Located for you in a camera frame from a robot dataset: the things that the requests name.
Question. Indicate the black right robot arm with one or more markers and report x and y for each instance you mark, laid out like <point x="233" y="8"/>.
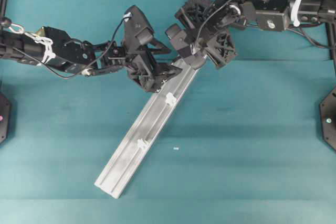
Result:
<point x="277" y="15"/>

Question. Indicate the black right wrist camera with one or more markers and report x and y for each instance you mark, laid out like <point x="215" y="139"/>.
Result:
<point x="183" y="41"/>

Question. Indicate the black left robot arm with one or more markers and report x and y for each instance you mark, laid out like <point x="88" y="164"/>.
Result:
<point x="68" y="57"/>

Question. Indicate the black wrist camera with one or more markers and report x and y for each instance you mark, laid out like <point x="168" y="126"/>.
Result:
<point x="137" y="30"/>
<point x="183" y="41"/>

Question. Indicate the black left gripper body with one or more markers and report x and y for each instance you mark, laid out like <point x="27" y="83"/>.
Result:
<point x="141" y="66"/>

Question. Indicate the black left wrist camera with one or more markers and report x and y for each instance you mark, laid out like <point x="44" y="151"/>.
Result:
<point x="137" y="30"/>

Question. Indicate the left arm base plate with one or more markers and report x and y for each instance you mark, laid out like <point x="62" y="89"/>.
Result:
<point x="5" y="116"/>

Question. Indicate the aluminium extrusion rail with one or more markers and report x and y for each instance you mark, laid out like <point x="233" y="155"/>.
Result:
<point x="142" y="134"/>

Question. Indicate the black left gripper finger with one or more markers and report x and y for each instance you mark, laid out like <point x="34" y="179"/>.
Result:
<point x="153" y="46"/>
<point x="162" y="73"/>

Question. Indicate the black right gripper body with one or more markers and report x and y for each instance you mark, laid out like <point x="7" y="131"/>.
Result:
<point x="213" y="38"/>

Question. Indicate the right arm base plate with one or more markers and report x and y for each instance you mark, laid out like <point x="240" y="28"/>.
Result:
<point x="327" y="117"/>

